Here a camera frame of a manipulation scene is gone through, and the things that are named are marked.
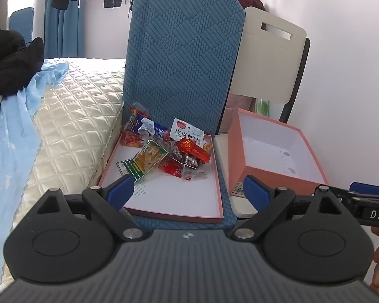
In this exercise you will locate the striped meat stick packet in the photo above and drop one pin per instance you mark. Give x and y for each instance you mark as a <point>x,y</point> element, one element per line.
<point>135,120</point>

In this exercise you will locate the small blue chair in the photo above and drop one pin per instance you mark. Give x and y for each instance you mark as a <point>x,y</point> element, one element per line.
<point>22,22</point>

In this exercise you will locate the pink box lid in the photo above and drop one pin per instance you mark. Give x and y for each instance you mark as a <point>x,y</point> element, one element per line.
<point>183,198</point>

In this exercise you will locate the red sausage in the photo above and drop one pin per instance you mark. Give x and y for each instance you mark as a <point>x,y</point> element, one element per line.
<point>195,151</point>

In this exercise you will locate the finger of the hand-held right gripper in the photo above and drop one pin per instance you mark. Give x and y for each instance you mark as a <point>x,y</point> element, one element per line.
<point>368,187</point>

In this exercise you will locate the cream quilted bedspread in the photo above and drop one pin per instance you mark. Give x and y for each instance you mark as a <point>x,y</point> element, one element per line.
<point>79,116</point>

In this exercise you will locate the yellow green snack packet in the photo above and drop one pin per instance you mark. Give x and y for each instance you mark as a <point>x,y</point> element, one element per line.
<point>148,157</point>

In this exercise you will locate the dark red cloth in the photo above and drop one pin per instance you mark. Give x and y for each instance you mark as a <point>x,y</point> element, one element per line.
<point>251,0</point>

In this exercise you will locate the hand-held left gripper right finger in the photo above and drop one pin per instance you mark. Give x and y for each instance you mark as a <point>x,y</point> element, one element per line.
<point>255,193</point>

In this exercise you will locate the blue textured chair back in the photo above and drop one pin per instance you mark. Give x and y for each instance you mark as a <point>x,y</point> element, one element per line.
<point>183,53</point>

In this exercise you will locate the pink cardboard box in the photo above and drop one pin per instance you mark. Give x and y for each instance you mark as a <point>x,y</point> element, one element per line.
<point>271,151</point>

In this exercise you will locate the dark clear snack packet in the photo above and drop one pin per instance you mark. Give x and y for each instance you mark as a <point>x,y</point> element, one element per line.
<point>189,161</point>

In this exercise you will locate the blue curtain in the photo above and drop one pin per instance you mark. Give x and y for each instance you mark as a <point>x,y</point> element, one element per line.
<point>66,31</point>

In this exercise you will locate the black clothing pile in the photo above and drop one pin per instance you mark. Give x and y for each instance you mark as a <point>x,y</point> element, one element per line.
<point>9,60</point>

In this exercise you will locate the grey shrimp snack packet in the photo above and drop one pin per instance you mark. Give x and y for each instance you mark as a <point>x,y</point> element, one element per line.
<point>186,129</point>

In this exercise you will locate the small red snack packet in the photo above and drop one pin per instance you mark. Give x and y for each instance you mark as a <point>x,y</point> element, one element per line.
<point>172,167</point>

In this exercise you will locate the blue snack packet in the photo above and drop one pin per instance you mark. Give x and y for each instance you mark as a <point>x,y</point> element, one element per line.
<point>151,126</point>

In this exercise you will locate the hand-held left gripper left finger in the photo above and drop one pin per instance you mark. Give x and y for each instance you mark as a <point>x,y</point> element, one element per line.
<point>122,190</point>

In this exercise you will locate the green patterned item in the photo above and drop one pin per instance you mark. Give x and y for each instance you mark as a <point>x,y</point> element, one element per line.
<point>262,107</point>

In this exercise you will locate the light blue blanket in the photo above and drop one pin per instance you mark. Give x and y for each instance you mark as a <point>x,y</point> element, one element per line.
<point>9,151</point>

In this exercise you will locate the cream plastic chair back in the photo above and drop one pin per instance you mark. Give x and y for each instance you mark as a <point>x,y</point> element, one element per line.
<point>271,63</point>

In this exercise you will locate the pink quilted cloth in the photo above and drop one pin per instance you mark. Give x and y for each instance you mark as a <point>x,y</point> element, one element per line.
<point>240,113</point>

